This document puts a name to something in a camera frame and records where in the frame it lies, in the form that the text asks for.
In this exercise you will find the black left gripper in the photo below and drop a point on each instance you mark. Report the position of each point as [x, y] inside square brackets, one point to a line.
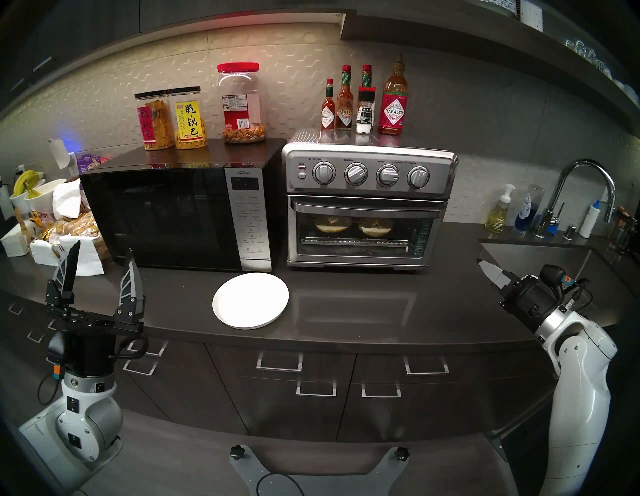
[85, 355]

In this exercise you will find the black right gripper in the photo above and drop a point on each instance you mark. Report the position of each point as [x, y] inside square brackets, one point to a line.
[530, 300]

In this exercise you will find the dark crusted bagel half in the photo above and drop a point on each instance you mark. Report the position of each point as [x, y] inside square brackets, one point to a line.
[376, 227]

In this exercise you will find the round white plate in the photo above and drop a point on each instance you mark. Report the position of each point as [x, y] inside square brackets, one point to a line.
[250, 300]

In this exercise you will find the glass toaster oven door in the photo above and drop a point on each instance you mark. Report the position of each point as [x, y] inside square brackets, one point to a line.
[360, 207]

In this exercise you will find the pale crusted bagel half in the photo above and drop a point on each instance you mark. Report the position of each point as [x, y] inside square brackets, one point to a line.
[333, 225]

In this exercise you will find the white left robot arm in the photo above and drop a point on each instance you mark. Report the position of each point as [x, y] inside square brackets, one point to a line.
[85, 425]

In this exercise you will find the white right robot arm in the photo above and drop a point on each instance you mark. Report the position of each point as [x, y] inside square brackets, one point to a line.
[580, 380]

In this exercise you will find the black microwave oven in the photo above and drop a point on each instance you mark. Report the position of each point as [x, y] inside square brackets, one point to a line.
[165, 215]

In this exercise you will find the stainless steel toaster oven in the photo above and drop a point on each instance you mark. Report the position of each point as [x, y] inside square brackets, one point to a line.
[440, 167]

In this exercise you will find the silver oven control knob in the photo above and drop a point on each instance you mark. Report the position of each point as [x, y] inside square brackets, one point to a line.
[418, 177]
[324, 172]
[356, 174]
[387, 175]

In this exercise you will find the large white paper bag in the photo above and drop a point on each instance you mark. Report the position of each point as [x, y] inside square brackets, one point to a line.
[90, 260]

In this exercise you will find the stainless steel sink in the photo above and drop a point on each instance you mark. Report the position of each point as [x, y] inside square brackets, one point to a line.
[550, 255]

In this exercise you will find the yellow liquid soap dispenser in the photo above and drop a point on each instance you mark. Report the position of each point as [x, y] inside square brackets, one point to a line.
[497, 220]

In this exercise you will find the blue dish soap bottle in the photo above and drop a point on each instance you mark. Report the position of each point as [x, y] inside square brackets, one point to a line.
[523, 220]

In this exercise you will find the chrome gooseneck faucet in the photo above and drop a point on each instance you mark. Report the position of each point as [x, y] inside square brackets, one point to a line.
[545, 225]

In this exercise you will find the small blue sponge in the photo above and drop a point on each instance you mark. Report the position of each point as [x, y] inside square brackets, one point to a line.
[553, 228]

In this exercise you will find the small white paper bag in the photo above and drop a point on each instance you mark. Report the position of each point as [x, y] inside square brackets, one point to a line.
[40, 252]
[15, 241]

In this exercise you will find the bagged bread loaf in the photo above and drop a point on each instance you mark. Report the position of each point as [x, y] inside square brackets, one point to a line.
[80, 227]

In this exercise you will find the small chrome sink cap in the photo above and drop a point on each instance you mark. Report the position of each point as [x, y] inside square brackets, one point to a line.
[571, 233]

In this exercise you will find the white crumpled paper bag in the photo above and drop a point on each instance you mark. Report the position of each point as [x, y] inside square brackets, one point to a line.
[67, 200]

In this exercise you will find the white bottle blue cap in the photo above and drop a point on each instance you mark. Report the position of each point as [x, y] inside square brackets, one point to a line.
[590, 222]

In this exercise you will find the copper lidded jar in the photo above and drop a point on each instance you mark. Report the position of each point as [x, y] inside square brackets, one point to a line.
[620, 230]

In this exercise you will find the dark glass french press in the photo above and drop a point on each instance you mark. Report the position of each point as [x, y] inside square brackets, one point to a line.
[630, 236]

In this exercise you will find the purple snack packet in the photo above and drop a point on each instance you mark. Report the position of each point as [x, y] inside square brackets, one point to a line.
[89, 163]

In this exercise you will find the yellow banana bunch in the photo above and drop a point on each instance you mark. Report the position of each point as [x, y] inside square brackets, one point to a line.
[27, 180]

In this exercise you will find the red label snack jar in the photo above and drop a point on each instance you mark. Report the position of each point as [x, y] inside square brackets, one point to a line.
[154, 125]

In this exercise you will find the large Tabasco sriracha bottle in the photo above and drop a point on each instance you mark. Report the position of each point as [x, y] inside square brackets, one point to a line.
[394, 114]

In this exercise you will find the black base knob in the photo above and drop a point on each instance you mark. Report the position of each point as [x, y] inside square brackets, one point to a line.
[237, 452]
[401, 454]

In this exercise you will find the yellow label snack jar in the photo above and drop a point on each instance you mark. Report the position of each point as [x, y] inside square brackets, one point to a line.
[189, 120]

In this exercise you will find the dark lower cabinet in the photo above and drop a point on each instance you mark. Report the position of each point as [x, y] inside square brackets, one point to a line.
[280, 415]

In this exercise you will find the medium Tabasco sauce bottle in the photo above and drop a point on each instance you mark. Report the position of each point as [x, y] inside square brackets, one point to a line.
[345, 116]

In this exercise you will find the white mug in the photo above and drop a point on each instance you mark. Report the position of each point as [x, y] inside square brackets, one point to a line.
[621, 86]
[632, 96]

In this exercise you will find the small Tabasco sauce bottle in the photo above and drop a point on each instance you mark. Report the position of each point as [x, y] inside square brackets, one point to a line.
[328, 118]

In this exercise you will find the clear drinking glass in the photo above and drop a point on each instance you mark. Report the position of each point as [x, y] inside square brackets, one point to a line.
[572, 46]
[585, 50]
[602, 66]

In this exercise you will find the green neck Tabasco bottle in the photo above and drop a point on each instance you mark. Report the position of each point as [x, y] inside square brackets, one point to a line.
[367, 77]

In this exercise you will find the clear jar red lid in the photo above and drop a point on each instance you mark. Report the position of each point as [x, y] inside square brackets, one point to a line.
[240, 107]

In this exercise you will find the white wall dispenser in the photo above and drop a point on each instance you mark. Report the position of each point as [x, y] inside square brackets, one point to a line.
[60, 152]

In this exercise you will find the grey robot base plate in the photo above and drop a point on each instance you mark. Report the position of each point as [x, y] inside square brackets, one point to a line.
[250, 480]

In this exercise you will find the dark open wall shelf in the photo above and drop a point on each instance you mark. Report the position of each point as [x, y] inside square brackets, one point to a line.
[450, 30]

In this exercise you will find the dark upper wall cabinet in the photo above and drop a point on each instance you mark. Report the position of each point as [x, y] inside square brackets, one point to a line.
[175, 10]

